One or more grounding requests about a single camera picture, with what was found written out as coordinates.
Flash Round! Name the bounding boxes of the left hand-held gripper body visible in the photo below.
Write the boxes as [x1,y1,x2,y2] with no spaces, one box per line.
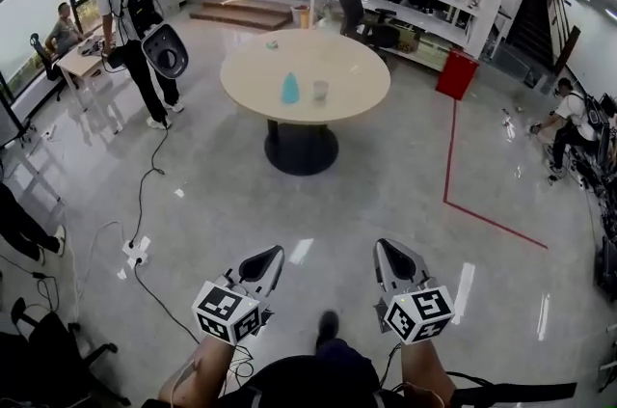
[191,269,277,345]

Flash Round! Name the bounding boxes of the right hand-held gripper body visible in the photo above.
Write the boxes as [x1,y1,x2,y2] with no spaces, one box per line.
[374,273,456,345]

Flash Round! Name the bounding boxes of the teal flask bottle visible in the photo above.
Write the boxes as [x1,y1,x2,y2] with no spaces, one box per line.
[281,71,304,105]

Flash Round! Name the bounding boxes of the person's right forearm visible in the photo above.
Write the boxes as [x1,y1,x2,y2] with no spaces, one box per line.
[399,340,458,403]

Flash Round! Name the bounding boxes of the person's left forearm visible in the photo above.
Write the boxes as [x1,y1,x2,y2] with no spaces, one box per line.
[158,337,238,403]

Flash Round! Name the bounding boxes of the person's right shoe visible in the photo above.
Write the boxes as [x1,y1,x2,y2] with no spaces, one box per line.
[315,310,341,349]

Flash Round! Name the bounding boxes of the person's black clothing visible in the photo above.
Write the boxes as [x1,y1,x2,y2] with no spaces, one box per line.
[221,338,387,408]

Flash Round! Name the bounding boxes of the white power strip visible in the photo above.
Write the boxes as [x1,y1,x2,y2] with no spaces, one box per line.
[121,236,151,267]

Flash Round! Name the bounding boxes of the red floor tape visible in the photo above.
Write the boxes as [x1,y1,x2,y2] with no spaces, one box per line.
[443,99,549,250]

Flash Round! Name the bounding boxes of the black body-worn rig bar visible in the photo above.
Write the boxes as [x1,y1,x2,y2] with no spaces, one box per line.
[447,380,577,408]

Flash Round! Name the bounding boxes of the black swivel chair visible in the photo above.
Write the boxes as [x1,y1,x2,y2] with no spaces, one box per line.
[0,297,131,408]

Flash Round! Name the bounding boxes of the red box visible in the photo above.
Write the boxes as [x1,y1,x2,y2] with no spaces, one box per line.
[436,47,480,101]

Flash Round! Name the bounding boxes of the white and black backpack rig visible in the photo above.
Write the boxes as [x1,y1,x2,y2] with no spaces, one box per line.
[122,0,189,79]

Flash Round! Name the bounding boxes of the wooden steps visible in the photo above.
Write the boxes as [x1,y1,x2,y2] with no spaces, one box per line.
[189,0,295,31]

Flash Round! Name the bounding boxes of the white-legged wooden desk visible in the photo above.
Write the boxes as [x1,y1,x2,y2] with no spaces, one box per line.
[56,37,127,135]

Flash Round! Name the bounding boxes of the black office chair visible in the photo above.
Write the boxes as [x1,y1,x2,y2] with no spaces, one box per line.
[334,0,401,55]

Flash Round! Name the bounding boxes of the dark staircase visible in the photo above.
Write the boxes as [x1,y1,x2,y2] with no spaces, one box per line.
[505,0,599,74]

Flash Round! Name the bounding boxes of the small black desk chair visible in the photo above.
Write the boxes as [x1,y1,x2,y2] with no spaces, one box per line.
[29,32,65,102]

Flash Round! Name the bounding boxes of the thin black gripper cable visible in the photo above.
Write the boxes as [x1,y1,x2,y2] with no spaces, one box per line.
[380,342,404,389]
[229,344,256,382]

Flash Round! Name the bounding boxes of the white forearm sensor cable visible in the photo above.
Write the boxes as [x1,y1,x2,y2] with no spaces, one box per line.
[171,360,203,403]

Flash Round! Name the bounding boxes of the thick black cable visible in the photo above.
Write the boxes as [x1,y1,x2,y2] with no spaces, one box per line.
[447,369,502,391]

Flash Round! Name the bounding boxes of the black table pedestal base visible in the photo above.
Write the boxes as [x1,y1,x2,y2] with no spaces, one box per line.
[263,119,339,177]

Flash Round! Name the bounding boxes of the black floor cable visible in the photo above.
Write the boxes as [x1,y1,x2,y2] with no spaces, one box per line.
[128,121,171,253]

